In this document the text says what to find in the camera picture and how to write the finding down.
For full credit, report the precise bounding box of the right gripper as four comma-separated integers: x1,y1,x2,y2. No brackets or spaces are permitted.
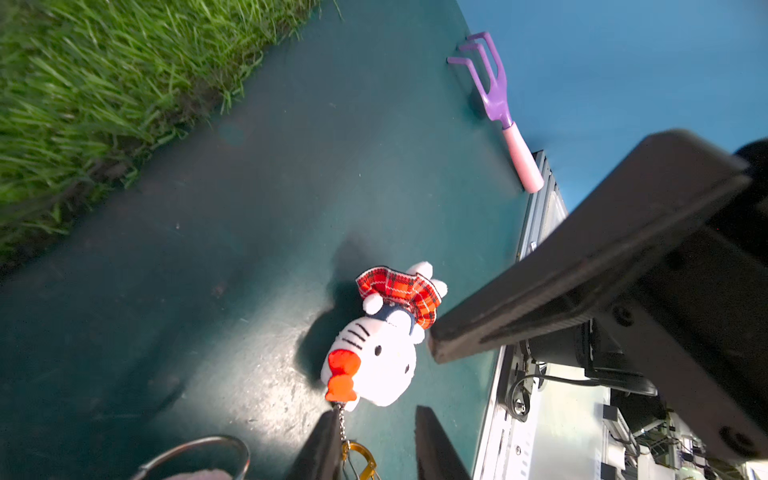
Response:
428,130,767,461

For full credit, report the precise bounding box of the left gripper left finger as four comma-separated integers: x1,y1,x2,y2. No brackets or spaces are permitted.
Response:
287,409,342,480

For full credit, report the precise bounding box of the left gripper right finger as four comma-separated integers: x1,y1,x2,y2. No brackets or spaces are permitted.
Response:
415,405,471,480

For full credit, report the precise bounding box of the white cat plush keychain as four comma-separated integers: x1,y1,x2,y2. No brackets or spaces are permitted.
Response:
320,261,448,479

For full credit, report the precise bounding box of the pink knitted bag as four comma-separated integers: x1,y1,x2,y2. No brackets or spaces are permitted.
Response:
131,435,251,480

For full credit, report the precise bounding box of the purple pink toy rake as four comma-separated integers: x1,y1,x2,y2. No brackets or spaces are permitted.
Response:
446,32,544,194

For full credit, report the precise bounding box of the green artificial grass mat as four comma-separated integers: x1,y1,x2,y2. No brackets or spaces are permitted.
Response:
1,1,317,272

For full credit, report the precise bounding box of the aluminium front rail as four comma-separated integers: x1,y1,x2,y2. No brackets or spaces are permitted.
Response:
472,150,568,479

